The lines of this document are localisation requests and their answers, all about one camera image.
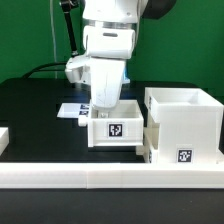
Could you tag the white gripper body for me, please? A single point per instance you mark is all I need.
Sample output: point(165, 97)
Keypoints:
point(104, 62)

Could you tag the white drawer box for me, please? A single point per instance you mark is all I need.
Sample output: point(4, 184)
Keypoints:
point(122, 127)
point(149, 150)

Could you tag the white drawer cabinet frame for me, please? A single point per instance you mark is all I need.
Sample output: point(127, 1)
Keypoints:
point(189, 123)

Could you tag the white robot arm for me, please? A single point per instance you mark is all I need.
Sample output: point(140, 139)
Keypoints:
point(123, 14)

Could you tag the flat tag sheet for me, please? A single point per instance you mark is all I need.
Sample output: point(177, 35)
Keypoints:
point(73, 110)

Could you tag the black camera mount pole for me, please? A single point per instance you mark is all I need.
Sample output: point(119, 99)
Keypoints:
point(67, 6)

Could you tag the white left fence rail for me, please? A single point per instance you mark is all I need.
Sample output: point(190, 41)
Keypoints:
point(4, 138)

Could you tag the white fence rail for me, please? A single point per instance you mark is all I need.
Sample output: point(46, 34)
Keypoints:
point(106, 175)
point(4, 138)

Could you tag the white front fence rail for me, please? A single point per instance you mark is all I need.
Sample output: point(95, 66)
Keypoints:
point(106, 175)

